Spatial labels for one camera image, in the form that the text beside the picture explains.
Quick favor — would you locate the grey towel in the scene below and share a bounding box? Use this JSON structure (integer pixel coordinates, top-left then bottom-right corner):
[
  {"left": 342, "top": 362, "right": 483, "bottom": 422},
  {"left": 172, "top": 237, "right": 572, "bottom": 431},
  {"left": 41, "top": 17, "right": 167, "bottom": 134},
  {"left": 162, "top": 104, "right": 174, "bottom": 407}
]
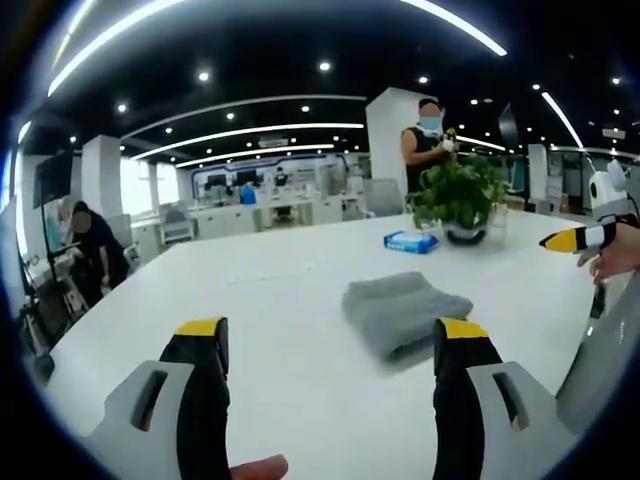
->
[{"left": 341, "top": 271, "right": 474, "bottom": 363}]

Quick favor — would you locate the person's right hand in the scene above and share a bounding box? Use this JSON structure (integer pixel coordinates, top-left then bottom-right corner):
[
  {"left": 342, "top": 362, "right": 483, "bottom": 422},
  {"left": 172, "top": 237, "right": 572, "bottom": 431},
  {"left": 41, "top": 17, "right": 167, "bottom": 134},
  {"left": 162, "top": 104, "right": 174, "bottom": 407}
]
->
[{"left": 576, "top": 217, "right": 640, "bottom": 286}]

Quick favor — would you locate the person's left hand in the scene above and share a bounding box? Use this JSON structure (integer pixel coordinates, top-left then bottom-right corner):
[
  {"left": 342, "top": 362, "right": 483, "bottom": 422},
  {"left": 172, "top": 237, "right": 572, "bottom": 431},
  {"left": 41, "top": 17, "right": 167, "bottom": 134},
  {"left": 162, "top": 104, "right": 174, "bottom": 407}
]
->
[{"left": 229, "top": 454, "right": 290, "bottom": 480}]

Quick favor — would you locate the clear glass jar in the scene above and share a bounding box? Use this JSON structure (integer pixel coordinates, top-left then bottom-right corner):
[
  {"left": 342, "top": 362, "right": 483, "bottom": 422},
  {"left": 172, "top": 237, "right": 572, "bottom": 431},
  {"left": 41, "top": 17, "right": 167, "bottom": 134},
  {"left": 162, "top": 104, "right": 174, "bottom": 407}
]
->
[{"left": 487, "top": 202, "right": 510, "bottom": 244}]

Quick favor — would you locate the green potted plant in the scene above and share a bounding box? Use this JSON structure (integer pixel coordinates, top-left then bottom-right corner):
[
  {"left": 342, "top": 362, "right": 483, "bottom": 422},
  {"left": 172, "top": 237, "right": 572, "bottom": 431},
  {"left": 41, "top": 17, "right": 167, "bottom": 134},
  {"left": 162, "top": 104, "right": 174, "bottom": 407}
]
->
[{"left": 405, "top": 154, "right": 511, "bottom": 247}]

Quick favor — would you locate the person's grey clothing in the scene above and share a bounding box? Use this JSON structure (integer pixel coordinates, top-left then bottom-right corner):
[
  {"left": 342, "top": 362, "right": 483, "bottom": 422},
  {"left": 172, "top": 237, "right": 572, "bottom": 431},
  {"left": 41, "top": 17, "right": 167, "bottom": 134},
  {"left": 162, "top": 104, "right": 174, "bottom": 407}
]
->
[{"left": 554, "top": 268, "right": 640, "bottom": 436}]

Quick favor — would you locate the blue wet wipes pack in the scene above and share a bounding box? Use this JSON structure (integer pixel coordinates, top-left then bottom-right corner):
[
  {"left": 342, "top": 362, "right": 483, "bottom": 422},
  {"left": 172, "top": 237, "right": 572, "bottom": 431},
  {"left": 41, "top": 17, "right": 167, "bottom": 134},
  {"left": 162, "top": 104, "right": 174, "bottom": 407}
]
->
[{"left": 383, "top": 230, "right": 440, "bottom": 255}]

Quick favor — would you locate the grey office chair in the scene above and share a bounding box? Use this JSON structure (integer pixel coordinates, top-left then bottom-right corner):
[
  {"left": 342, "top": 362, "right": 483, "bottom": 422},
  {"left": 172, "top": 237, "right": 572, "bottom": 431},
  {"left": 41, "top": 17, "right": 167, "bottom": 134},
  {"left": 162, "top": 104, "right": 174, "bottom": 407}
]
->
[{"left": 160, "top": 203, "right": 197, "bottom": 245}]

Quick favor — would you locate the black wall monitor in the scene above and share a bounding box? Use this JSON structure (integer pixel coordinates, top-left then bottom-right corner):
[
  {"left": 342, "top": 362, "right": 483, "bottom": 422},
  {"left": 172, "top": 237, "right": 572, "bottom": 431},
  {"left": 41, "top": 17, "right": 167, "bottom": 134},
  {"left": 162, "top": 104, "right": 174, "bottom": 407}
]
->
[{"left": 32, "top": 148, "right": 75, "bottom": 209}]

